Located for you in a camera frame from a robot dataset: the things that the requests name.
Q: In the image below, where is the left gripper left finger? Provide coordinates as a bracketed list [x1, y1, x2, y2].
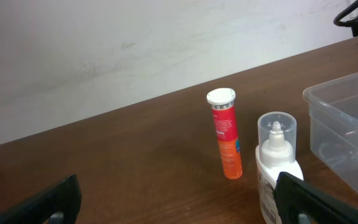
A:
[0, 174, 82, 224]

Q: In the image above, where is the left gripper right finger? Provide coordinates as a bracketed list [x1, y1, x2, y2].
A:
[273, 172, 358, 224]

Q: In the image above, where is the white bottle clear cap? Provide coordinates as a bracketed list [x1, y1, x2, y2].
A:
[255, 111, 303, 224]

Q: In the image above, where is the orange tablet tube white cap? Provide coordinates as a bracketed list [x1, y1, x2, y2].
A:
[206, 88, 242, 179]

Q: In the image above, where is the clear plastic container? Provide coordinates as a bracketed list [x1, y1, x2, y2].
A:
[303, 73, 358, 193]

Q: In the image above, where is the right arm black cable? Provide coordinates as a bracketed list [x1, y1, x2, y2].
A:
[333, 0, 358, 28]

